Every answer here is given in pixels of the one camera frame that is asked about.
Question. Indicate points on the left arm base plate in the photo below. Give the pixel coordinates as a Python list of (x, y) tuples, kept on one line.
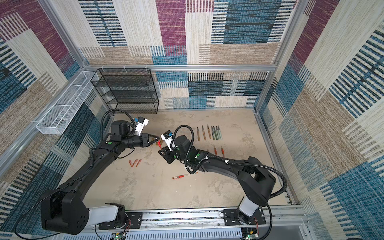
[(131, 220)]

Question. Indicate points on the black wire mesh shelf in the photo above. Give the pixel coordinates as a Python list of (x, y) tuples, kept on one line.
[(132, 90)]

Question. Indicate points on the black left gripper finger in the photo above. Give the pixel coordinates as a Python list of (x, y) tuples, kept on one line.
[(154, 137), (153, 142)]

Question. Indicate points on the light green marker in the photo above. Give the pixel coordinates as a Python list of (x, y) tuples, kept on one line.
[(219, 133)]

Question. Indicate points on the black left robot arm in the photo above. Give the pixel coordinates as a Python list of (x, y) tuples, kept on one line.
[(63, 211)]

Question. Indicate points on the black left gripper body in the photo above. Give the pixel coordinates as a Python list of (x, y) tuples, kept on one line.
[(143, 142)]

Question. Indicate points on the white wire mesh basket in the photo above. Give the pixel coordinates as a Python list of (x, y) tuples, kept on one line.
[(60, 115)]

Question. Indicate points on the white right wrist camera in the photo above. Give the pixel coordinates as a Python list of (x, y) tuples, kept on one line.
[(168, 138)]

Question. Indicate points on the red gel pen bottom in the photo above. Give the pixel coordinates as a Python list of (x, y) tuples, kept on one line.
[(181, 176)]

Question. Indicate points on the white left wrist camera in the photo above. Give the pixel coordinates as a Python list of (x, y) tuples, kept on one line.
[(140, 124)]

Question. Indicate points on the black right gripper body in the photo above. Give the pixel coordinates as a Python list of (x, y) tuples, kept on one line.
[(171, 156)]

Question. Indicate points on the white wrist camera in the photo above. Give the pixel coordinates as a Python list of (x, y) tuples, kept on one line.
[(140, 124), (168, 138)]

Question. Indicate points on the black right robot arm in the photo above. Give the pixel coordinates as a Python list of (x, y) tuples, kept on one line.
[(259, 182)]

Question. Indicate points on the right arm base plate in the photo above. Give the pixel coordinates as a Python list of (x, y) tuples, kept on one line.
[(231, 216)]

